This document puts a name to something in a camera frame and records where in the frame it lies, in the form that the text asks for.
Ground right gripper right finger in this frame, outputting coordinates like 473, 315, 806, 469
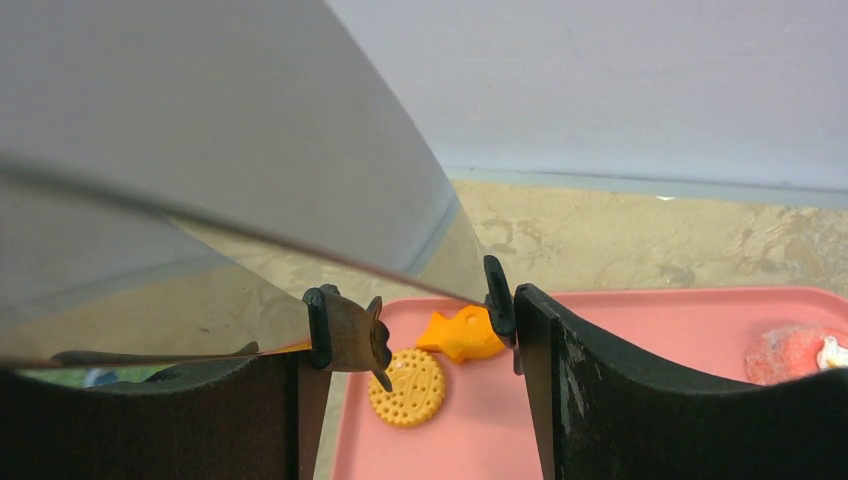
514, 284, 847, 479

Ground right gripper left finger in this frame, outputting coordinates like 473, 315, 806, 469
1, 352, 331, 479

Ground orange flower cookie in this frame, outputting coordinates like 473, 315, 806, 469
415, 305, 505, 364

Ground orange round cookie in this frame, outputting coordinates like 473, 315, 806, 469
368, 348, 448, 428

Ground pink sprinkled cake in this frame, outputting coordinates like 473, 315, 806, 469
745, 325, 847, 386

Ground black serving tongs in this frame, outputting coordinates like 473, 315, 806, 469
1, 1, 514, 374

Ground pink serving tray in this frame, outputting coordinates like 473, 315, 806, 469
333, 287, 847, 479

